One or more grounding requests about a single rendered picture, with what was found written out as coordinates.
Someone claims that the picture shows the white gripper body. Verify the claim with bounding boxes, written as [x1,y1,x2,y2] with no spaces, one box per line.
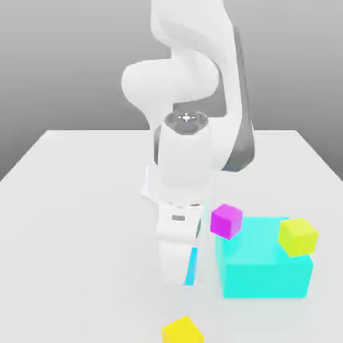
[157,237,201,287]

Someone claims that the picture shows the small magenta cube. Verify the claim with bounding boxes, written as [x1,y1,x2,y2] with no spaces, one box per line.
[210,203,244,241]

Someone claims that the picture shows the small lime yellow cube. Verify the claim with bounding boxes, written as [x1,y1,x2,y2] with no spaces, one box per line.
[277,217,319,259]

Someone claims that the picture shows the large cyan box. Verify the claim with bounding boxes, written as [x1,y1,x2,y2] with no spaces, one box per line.
[214,216,315,299]

